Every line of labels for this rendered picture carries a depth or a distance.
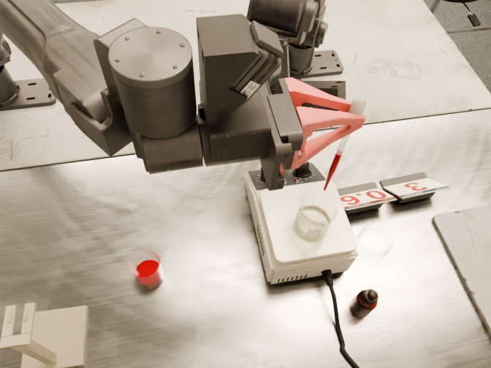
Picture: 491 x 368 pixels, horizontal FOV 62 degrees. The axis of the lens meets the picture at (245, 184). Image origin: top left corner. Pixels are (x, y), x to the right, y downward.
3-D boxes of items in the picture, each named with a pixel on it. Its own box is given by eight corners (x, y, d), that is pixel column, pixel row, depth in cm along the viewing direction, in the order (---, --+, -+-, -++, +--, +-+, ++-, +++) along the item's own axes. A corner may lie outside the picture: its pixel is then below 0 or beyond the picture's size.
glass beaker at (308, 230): (334, 240, 58) (349, 212, 51) (299, 253, 57) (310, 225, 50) (315, 205, 61) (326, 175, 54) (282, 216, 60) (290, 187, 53)
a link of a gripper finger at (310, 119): (356, 58, 38) (259, 68, 37) (384, 114, 35) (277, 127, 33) (338, 109, 44) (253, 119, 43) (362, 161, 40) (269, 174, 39)
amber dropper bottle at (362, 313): (370, 317, 61) (386, 304, 55) (351, 317, 60) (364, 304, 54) (367, 298, 62) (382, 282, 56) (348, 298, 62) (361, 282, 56)
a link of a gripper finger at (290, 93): (360, 66, 38) (261, 77, 36) (389, 125, 34) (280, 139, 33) (342, 117, 43) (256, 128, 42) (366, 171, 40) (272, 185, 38)
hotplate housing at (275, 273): (242, 179, 73) (244, 152, 66) (312, 170, 75) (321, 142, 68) (269, 301, 61) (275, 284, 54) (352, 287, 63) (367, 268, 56)
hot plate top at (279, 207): (257, 192, 62) (258, 189, 61) (332, 181, 64) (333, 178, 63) (275, 266, 56) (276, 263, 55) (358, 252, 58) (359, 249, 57)
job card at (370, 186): (327, 191, 72) (332, 178, 69) (374, 182, 74) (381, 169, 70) (340, 221, 69) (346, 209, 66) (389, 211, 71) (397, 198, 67)
